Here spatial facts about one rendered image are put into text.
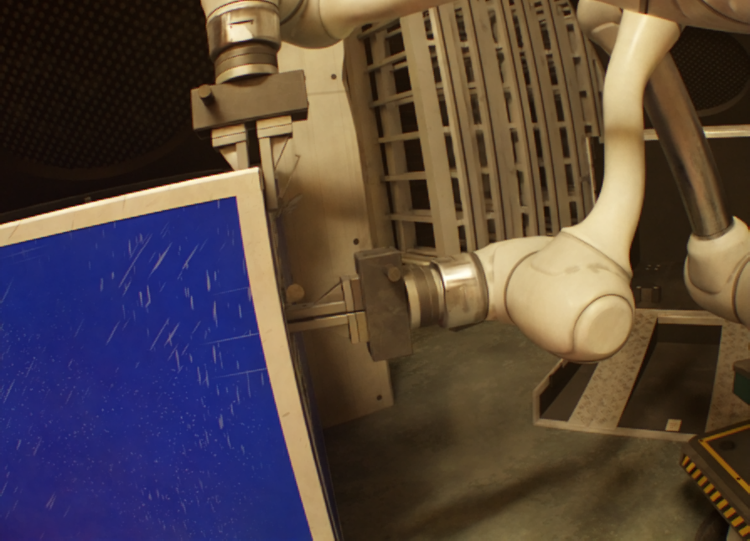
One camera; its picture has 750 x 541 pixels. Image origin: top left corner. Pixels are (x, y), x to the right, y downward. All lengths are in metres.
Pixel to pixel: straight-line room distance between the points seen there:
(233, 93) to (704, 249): 0.90
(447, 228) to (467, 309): 2.26
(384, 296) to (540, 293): 0.20
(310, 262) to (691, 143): 1.37
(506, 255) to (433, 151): 2.23
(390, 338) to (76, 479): 0.45
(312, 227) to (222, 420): 1.41
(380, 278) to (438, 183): 2.25
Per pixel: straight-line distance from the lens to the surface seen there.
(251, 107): 0.61
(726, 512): 1.07
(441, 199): 2.91
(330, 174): 1.97
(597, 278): 0.54
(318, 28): 0.75
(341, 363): 2.06
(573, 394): 2.11
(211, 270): 0.55
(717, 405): 1.94
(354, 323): 0.68
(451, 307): 0.68
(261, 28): 0.63
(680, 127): 1.05
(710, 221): 1.11
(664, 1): 0.52
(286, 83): 0.61
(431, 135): 2.90
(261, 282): 0.54
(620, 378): 2.08
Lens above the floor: 0.95
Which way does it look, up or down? 10 degrees down
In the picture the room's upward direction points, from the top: 8 degrees counter-clockwise
